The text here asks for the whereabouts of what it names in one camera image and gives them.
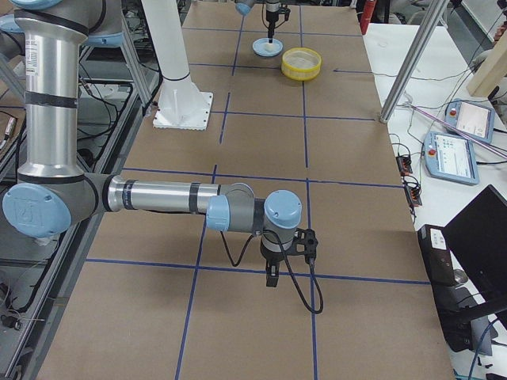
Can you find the white camera stand base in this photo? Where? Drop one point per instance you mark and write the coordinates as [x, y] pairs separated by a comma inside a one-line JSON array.
[[181, 104]]

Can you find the light blue plate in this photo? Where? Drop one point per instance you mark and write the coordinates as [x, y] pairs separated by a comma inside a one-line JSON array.
[[258, 47]]

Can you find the teach pendant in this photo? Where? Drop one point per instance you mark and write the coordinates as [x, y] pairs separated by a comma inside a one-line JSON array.
[[451, 158], [472, 118]]

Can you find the pink metal rod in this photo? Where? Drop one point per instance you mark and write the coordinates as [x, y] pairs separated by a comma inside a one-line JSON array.
[[464, 134]]

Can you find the black laptop on stand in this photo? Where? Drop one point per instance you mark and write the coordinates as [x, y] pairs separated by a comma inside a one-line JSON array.
[[476, 237]]

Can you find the right black usb hub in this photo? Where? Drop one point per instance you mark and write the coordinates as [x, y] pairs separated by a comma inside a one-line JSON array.
[[413, 195]]

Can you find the wooden beam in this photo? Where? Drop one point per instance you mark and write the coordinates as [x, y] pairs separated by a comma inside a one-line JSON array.
[[492, 70]]

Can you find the white steamed bun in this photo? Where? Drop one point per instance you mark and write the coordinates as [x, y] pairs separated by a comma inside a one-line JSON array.
[[269, 46]]

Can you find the far teach pendant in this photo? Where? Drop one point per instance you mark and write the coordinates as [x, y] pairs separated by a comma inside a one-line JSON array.
[[472, 118]]

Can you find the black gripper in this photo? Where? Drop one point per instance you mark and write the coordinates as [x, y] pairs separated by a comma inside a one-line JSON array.
[[272, 256], [271, 17]]

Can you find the left black usb hub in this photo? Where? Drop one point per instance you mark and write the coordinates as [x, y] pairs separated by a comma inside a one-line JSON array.
[[404, 165]]

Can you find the near teach pendant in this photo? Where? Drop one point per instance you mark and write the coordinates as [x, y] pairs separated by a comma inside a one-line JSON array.
[[451, 158]]

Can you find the red cylinder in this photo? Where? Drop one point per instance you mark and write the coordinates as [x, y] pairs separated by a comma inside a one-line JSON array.
[[366, 16]]

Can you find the aluminium frame post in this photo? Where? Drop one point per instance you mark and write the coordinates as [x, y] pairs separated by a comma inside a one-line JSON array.
[[420, 41]]

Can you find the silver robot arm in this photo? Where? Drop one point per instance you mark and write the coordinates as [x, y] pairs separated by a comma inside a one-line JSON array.
[[53, 192], [245, 6]]

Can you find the black usb hub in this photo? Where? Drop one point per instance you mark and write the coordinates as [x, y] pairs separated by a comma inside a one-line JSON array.
[[404, 165], [413, 195]]

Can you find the yellow round steamer basket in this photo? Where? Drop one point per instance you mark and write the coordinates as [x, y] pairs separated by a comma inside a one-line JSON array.
[[301, 64]]

